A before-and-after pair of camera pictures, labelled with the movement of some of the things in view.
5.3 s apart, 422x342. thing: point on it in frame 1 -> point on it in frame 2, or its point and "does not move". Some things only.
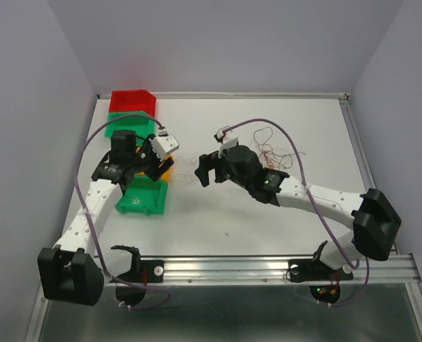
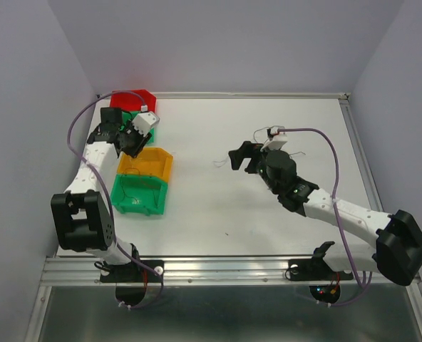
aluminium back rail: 282,95 does not move
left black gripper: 155,172 -> 142,140
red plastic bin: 140,100 does not move
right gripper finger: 207,162 -> 237,157
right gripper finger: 223,169 -> 253,165
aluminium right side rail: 360,148 does not move
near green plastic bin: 143,195 does not move
